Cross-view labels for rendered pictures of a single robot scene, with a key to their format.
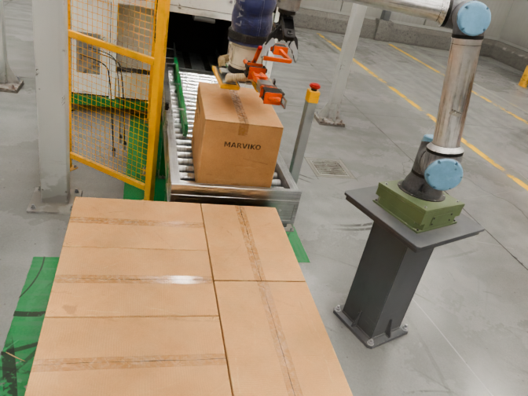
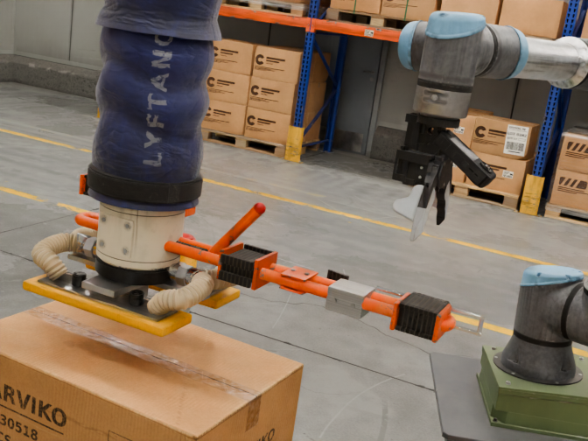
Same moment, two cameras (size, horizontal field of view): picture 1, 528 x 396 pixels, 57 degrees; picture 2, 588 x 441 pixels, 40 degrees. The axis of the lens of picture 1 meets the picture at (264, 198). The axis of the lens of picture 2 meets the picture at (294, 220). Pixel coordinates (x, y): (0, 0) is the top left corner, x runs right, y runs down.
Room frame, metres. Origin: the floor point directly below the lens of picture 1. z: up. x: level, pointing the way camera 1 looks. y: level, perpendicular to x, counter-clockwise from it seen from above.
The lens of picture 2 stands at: (1.30, 1.20, 1.68)
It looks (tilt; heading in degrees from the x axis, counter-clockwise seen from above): 15 degrees down; 312
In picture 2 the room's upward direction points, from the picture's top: 8 degrees clockwise
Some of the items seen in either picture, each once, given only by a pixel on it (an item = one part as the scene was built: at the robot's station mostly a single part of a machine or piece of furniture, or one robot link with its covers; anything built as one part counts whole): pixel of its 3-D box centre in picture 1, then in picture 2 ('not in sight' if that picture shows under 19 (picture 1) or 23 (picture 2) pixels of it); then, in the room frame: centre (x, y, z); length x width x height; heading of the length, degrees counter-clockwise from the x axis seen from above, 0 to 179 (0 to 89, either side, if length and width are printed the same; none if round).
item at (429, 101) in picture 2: (287, 4); (440, 103); (2.04, 0.07, 1.56); 0.10 x 0.09 x 0.05; 108
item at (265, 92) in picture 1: (270, 95); (421, 317); (2.00, 0.06, 1.19); 0.08 x 0.07 x 0.05; 18
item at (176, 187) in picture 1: (237, 191); not in sight; (2.23, 0.14, 0.58); 0.70 x 0.03 x 0.06; 107
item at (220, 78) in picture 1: (225, 75); (106, 294); (2.55, 0.34, 1.09); 0.34 x 0.10 x 0.05; 18
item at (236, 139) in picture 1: (232, 136); (127, 434); (2.56, 0.25, 0.75); 0.60 x 0.40 x 0.40; 16
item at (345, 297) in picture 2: (264, 86); (350, 298); (2.13, 0.10, 1.19); 0.07 x 0.07 x 0.04; 18
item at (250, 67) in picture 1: (255, 71); (247, 265); (2.34, 0.17, 1.19); 0.10 x 0.08 x 0.06; 108
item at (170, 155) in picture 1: (166, 117); not in sight; (3.25, 0.80, 0.50); 2.31 x 0.05 x 0.19; 17
